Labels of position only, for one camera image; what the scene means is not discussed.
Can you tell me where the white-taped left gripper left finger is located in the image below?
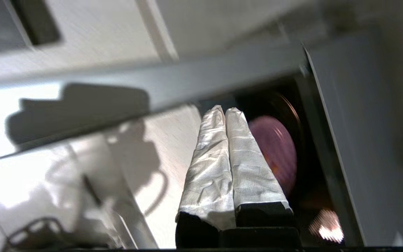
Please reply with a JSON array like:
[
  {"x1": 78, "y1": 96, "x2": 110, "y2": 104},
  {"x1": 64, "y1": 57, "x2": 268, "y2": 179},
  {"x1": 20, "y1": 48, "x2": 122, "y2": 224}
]
[{"x1": 175, "y1": 105, "x2": 237, "y2": 250}]

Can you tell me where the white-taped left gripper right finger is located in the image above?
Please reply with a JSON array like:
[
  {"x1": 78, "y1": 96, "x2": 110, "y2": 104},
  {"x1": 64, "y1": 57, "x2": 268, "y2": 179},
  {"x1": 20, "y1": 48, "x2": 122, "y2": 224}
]
[{"x1": 225, "y1": 108, "x2": 294, "y2": 229}]

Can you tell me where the purple round plate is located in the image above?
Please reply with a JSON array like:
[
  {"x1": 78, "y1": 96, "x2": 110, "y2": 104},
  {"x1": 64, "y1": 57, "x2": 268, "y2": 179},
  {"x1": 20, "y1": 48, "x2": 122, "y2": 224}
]
[{"x1": 249, "y1": 115, "x2": 298, "y2": 197}]

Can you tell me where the dark glass microwave door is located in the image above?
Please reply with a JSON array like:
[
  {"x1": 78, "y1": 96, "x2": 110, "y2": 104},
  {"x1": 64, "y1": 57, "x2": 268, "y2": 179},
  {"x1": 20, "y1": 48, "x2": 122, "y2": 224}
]
[{"x1": 0, "y1": 45, "x2": 309, "y2": 252}]

